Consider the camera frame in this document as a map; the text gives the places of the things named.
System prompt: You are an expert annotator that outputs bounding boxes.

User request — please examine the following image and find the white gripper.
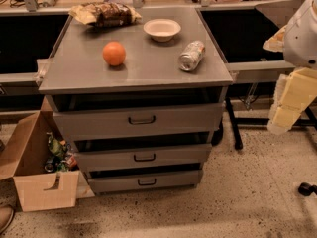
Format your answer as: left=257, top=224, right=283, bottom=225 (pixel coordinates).
left=267, top=67, right=317, bottom=135

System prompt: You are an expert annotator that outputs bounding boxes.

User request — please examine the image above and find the grey bottom drawer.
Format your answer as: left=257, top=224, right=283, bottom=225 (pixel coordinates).
left=88, top=170, right=203, bottom=193

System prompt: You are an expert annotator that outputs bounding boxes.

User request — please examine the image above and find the grey drawer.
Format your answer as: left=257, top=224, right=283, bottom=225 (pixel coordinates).
left=53, top=103, right=223, bottom=141
left=88, top=170, right=203, bottom=193
left=75, top=144, right=211, bottom=173

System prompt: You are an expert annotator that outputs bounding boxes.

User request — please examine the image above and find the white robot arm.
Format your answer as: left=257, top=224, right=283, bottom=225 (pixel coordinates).
left=263, top=0, right=317, bottom=135

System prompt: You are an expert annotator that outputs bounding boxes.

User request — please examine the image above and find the grey drawer cabinet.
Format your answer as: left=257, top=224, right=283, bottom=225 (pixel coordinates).
left=40, top=7, right=232, bottom=181

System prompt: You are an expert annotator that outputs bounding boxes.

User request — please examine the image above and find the grey middle drawer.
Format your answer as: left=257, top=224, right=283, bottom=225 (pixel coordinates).
left=75, top=144, right=211, bottom=173

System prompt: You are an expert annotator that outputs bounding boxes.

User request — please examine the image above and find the grey top drawer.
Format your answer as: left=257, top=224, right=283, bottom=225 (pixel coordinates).
left=53, top=103, right=223, bottom=141

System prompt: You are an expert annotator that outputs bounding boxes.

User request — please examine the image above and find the open cardboard box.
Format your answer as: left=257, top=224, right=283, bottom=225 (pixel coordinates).
left=0, top=97, right=81, bottom=213

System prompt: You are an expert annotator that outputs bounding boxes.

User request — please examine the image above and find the black caster wheel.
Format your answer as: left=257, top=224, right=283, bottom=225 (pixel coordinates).
left=298, top=182, right=317, bottom=196

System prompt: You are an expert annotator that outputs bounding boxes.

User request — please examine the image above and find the silver soda can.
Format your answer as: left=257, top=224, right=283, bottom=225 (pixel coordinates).
left=178, top=41, right=205, bottom=72

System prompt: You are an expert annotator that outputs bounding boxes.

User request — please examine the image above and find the white paper bowl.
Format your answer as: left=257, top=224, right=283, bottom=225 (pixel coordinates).
left=144, top=19, right=181, bottom=43

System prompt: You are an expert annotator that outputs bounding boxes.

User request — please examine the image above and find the orange fruit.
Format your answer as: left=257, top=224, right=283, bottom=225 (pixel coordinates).
left=102, top=42, right=126, bottom=66

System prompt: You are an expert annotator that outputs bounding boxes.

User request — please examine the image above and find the brown chip bag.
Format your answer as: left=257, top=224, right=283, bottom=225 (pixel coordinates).
left=68, top=2, right=142, bottom=28

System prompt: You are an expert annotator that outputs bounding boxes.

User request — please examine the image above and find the green snack bag in box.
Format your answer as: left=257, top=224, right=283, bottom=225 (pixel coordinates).
left=47, top=132, right=66, bottom=160

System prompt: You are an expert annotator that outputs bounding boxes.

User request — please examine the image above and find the dark can in box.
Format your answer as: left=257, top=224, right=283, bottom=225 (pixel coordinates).
left=44, top=156, right=59, bottom=173

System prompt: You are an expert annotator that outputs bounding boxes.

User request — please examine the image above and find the brown shoe tip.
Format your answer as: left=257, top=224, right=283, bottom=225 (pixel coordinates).
left=0, top=205, right=15, bottom=234

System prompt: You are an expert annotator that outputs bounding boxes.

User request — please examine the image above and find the black table frame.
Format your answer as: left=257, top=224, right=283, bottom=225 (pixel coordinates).
left=225, top=97, right=317, bottom=150

